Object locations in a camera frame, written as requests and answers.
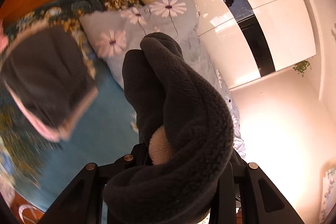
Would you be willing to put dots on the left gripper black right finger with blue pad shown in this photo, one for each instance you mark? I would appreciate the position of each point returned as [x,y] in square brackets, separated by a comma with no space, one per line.
[244,193]

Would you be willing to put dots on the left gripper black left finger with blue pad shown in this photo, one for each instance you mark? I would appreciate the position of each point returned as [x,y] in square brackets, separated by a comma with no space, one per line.
[81,201]

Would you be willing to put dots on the black and cream fleece jacket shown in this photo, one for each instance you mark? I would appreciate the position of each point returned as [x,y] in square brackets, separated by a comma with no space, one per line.
[167,93]

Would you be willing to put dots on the teal floral bed blanket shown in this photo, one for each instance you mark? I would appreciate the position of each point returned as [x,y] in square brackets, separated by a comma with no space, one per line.
[39,169]

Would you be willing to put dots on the grey folded pants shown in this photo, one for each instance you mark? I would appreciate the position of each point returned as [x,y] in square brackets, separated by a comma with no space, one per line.
[44,71]

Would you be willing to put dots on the light blue floral duvet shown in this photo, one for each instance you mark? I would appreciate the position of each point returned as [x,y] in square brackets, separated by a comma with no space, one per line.
[112,33]

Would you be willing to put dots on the white glossy wardrobe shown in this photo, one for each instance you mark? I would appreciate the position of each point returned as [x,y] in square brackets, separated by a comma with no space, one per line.
[250,39]

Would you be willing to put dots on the green wall plant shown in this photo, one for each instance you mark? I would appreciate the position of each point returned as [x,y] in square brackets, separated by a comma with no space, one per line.
[301,67]

